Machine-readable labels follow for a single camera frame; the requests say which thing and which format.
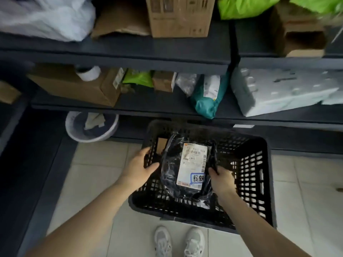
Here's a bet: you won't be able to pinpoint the small white mailer parcel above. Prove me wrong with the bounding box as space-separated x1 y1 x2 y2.
321 91 343 105

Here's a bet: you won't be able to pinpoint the upright brown cardboard box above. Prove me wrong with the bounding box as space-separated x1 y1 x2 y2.
145 0 216 38

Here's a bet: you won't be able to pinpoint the clear plastic packet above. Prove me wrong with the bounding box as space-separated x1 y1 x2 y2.
175 73 199 97

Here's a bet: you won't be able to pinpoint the flattened brown cardboard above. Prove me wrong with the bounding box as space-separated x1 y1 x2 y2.
90 2 151 39

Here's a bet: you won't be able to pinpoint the dark metal shelving unit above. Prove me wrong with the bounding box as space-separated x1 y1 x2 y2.
0 0 343 131

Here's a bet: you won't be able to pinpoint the large flat cardboard box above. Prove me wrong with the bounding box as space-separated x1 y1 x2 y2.
28 64 125 107

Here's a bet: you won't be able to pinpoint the person's left white sneaker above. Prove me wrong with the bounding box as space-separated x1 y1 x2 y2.
154 225 173 257

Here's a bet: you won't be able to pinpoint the paper scraps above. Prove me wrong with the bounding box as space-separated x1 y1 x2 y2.
84 112 106 130

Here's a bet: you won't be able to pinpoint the black plastic parcel white label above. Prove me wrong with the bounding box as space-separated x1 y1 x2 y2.
160 131 218 210

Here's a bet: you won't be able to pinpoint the white tape roll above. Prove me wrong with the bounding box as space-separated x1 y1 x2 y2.
76 66 102 82

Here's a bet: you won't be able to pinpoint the person's white sneaker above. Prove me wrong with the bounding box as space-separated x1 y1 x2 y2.
184 226 206 257
154 225 173 257

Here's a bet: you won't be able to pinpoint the person's right white sneaker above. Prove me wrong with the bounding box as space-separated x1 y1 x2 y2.
184 226 206 257

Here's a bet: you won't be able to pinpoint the small green packet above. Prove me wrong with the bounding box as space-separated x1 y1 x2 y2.
122 69 154 89

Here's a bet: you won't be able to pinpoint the teal mailer bag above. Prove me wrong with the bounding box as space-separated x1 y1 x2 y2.
190 73 230 120

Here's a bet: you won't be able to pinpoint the white round waste bin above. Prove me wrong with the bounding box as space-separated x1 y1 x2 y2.
65 111 119 143

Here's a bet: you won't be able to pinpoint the white plastic bag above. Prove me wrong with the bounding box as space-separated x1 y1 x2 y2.
0 0 96 42

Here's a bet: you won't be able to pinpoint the bright green mailer bag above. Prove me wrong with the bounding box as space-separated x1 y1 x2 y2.
289 0 343 17
217 0 281 21

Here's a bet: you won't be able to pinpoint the person's right hand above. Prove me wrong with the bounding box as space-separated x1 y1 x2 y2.
208 166 238 203

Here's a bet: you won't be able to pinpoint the large white mailer parcel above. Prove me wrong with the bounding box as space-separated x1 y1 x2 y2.
231 67 341 117

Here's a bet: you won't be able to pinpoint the black plastic crate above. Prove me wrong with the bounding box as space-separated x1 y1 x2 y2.
128 120 277 235

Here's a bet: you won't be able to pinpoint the small brown cardboard box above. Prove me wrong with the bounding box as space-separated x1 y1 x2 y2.
152 70 176 93

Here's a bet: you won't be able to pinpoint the torn brown cardboard box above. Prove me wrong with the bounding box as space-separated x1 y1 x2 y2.
269 2 328 58

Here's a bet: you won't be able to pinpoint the person's left hand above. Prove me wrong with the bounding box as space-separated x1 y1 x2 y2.
121 147 160 191

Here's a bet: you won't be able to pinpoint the person's left forearm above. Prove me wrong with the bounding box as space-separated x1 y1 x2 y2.
25 177 141 257

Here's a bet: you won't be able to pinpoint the person's right forearm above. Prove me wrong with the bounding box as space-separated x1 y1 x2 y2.
217 190 312 257

